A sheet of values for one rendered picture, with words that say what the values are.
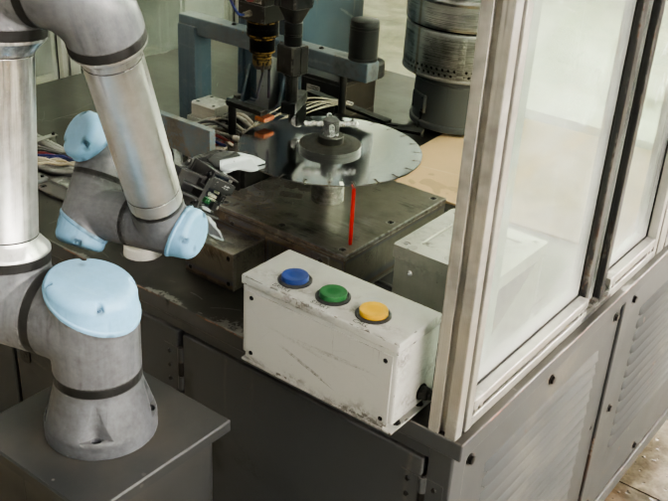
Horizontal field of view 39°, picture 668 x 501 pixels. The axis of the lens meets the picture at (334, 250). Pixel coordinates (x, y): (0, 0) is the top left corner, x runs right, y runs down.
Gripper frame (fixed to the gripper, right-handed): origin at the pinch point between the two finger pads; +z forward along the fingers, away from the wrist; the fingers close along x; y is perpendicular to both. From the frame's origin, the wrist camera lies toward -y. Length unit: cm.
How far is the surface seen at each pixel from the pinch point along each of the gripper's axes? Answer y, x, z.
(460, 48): -27, 49, 60
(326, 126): 0.9, 17.9, 8.3
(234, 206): -5.2, -2.3, 3.4
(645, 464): 29, -18, 136
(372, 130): -2.4, 21.4, 22.2
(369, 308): 42.2, -1.1, -6.9
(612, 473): 34, -21, 111
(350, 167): 9.5, 13.8, 9.7
